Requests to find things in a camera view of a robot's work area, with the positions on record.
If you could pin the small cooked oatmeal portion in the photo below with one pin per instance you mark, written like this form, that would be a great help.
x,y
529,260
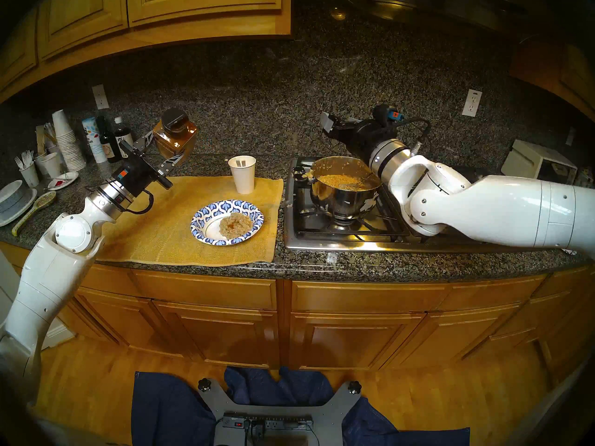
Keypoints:
x,y
241,231
230,220

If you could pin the white countertop appliance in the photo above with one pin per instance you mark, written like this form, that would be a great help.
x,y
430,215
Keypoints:
x,y
534,159

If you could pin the metal serving spoon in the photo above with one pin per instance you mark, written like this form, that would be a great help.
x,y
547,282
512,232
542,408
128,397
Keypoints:
x,y
355,186

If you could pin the stainless steel pot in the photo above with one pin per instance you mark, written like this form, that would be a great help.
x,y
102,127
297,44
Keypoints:
x,y
341,203

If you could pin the dark glass bottle white label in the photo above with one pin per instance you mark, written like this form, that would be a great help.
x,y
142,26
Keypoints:
x,y
123,134

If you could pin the grey bowl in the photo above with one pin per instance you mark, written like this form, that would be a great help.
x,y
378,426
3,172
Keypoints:
x,y
11,194

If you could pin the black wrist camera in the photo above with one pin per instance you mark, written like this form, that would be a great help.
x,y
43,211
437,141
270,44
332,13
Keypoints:
x,y
386,113
122,176

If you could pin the small white plate red scrap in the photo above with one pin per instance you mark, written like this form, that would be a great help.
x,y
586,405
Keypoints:
x,y
60,182

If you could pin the steel gas cooktop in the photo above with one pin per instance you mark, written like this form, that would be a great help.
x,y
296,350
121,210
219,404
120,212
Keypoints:
x,y
325,231

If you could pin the blue patterned paper bowl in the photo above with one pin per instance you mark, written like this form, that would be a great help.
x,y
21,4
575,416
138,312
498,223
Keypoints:
x,y
202,217

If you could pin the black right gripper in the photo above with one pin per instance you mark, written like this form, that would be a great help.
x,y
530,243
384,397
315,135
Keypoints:
x,y
362,134

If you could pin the white wall outlet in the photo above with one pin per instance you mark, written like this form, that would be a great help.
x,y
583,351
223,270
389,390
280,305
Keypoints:
x,y
100,96
472,102
571,136

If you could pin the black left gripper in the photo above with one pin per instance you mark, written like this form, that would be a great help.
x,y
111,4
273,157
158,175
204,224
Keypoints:
x,y
139,168

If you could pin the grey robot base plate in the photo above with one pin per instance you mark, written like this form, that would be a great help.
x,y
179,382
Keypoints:
x,y
325,415

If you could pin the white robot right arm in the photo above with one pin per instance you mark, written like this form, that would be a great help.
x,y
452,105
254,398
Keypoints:
x,y
502,208

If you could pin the amber cinnamon bottle black cap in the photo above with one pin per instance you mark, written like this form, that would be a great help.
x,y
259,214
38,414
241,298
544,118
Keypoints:
x,y
176,138

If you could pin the wide wooden wall cabinets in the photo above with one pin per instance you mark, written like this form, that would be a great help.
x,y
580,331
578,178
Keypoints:
x,y
83,13

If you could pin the dark glass bottle tan label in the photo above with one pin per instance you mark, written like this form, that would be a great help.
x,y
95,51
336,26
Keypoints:
x,y
108,145

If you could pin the stack of white paper cups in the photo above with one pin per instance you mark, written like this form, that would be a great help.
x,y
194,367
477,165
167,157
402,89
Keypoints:
x,y
65,134

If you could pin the blue white carton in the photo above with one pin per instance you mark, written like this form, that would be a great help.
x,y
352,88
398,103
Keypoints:
x,y
93,138

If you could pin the white paper cup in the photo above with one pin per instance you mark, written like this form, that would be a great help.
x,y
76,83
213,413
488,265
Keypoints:
x,y
242,178
51,165
30,175

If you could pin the dark blue blanket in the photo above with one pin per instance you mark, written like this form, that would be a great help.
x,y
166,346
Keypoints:
x,y
162,412

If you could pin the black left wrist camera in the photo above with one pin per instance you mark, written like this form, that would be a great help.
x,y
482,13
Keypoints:
x,y
122,176

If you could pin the white plastic fork bunch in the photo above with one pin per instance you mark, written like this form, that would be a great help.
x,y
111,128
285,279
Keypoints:
x,y
25,158

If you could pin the large cooked oatmeal batch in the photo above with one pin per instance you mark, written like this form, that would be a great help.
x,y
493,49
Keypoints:
x,y
337,180

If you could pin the wooden base cabinets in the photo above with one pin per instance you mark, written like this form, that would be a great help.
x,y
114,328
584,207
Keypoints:
x,y
353,338

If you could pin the yellow cloth mat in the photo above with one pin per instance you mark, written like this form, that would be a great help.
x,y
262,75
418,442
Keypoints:
x,y
148,236

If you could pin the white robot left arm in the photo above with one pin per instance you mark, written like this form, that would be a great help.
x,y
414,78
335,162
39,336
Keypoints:
x,y
46,273

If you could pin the black knob screw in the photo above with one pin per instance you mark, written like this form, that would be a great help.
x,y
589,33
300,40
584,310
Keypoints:
x,y
354,387
204,384

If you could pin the wooden spoon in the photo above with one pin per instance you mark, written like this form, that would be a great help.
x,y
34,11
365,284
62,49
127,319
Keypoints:
x,y
35,208

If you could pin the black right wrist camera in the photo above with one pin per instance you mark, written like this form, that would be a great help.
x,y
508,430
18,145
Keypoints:
x,y
386,113

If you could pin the bundle of stirrers and utensils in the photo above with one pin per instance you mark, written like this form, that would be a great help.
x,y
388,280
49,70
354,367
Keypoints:
x,y
46,136

